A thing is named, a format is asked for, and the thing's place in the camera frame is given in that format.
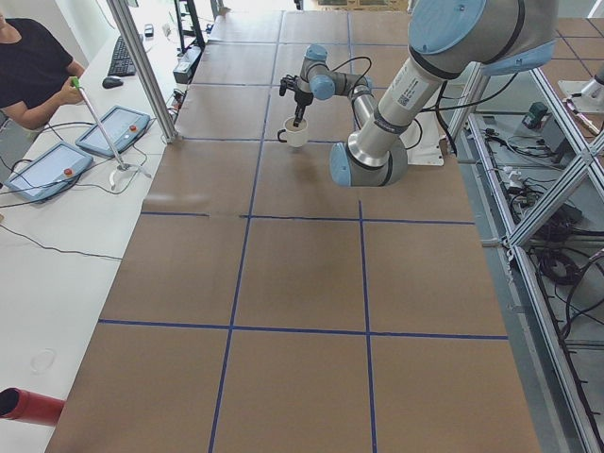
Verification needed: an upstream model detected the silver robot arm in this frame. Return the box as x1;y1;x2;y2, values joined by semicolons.
279;0;559;187

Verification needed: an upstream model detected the purple stick green tip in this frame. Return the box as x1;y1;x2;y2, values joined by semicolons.
70;75;131;172

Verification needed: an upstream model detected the red cylinder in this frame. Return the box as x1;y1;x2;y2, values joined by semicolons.
1;388;65;427

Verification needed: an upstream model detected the brown paper table cover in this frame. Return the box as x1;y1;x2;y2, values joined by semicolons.
48;11;540;452

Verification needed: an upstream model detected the far teach pendant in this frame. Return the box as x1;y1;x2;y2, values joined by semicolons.
75;106;151;158

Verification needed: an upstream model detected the teach pendant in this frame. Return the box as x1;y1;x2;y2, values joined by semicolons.
5;142;93;203
75;106;151;158

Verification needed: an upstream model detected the aluminium frame post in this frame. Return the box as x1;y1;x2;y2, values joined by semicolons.
107;0;177;143

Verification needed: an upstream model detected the person's hand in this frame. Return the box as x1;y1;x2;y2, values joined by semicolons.
57;81;83;106

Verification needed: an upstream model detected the near teach pendant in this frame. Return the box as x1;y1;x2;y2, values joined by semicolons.
5;142;93;203

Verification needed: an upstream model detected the black keyboard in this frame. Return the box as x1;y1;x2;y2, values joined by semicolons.
108;37;136;77

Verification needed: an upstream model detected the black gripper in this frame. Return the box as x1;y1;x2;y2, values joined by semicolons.
293;90;311;126

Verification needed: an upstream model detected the aluminium side frame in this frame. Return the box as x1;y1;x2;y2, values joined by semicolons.
455;59;603;452

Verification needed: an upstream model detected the white smiley mug black handle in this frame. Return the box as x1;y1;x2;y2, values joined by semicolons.
277;117;309;148

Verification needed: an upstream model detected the person in black shirt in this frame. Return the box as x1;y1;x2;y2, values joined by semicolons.
1;17;85;130

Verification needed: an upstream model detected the black computer mouse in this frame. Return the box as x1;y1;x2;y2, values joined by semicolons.
102;75;124;90

